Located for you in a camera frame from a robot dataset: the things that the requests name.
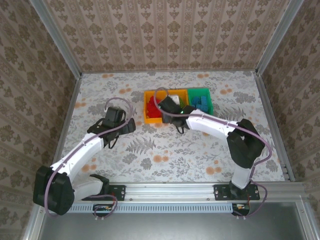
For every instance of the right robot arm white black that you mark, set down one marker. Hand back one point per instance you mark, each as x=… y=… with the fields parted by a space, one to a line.
x=210 y=125

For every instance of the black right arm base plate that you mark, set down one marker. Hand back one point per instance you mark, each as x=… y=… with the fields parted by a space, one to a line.
x=221 y=192

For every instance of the aluminium thin cross rail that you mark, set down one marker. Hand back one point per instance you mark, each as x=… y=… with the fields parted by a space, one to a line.
x=170 y=71

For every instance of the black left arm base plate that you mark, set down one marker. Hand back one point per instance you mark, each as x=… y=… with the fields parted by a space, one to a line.
x=120 y=192

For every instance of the aluminium frame profile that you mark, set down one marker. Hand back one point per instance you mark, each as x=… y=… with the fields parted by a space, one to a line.
x=306 y=220
x=33 y=225

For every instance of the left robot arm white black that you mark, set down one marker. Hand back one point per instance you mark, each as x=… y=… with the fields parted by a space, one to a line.
x=80 y=152

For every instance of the floral patterned table cover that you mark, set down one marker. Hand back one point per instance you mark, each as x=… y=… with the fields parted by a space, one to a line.
x=200 y=155

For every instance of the blue lego brick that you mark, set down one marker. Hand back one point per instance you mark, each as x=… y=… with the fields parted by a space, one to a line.
x=203 y=107
x=204 y=100
x=195 y=101

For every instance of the steel sheet panel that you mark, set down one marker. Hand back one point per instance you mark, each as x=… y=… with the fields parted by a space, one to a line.
x=175 y=227

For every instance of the orange plastic bin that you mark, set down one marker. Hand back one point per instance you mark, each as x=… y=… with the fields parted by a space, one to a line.
x=183 y=93
x=152 y=120

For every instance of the aluminium mounting rail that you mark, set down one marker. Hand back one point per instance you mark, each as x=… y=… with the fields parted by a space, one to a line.
x=170 y=191

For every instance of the aluminium corner post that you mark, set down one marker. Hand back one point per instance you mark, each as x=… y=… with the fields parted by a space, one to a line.
x=277 y=37
x=61 y=42

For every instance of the aluminium side rail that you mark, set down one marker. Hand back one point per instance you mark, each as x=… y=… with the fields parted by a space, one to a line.
x=69 y=112
x=267 y=100

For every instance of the green plastic bin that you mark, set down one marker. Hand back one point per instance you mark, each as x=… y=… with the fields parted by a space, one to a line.
x=210 y=110

